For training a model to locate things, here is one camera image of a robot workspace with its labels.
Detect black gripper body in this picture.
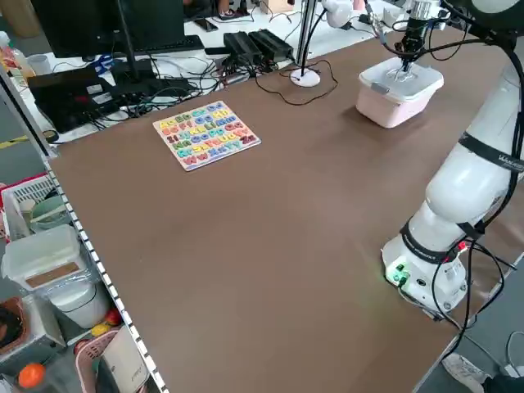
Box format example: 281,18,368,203
403,19,429,48

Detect white bin lid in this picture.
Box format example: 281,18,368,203
359,56,445,106

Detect pink plastic bin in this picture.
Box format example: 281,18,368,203
355,84,431,129

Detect orange toy fruit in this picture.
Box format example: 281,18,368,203
18,363,47,389

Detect white desk lamp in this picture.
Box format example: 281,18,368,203
289,0,354,87

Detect dark grey power supply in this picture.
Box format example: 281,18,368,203
223,31,264,67
248,29,295,63

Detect colourful alphabet puzzle board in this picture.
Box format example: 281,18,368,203
152,101,262,172

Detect person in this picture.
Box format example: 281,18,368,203
440,352,524,393

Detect black computer monitor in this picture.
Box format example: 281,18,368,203
30,0,193,97

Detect white cup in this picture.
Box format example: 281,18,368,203
28,55,50,77

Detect green bowl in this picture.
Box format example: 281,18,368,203
30,196,73,234

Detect clear plastic bottle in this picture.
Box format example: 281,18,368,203
0,32,26,79

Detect white plastic basket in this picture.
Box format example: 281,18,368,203
0,171,77,242

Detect clear plastic storage box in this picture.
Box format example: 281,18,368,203
2,224,85,291

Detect white carton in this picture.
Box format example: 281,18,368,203
100,325,151,393

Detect pink plastic basket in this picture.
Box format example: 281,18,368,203
73,329,136,393

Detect aluminium frame post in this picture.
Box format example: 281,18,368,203
296,0,319,69

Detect black lamp cable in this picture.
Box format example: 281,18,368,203
255,60,339,106

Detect black base cable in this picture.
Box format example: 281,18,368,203
429,239,517,333

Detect white perforated shelf rail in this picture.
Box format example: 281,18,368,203
44,161,169,393

